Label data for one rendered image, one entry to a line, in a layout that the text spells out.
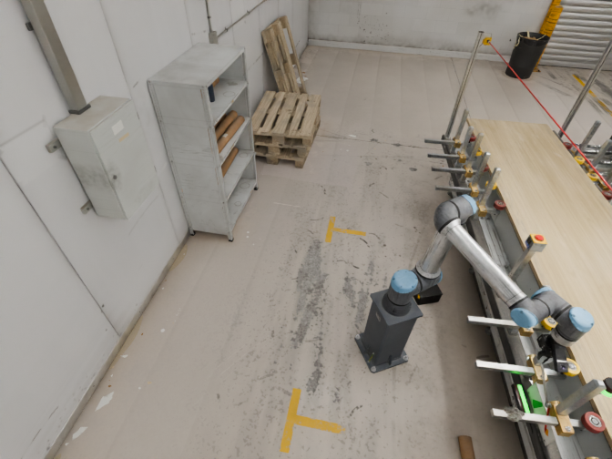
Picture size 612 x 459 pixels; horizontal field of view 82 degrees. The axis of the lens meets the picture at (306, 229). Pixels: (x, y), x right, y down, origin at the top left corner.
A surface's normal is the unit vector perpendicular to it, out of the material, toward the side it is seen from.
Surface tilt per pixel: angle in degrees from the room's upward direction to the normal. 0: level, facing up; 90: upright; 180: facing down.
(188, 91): 90
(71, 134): 90
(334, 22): 90
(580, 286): 0
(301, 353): 0
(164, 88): 90
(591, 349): 0
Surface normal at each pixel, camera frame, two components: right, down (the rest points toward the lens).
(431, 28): -0.19, 0.68
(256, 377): 0.02, -0.72
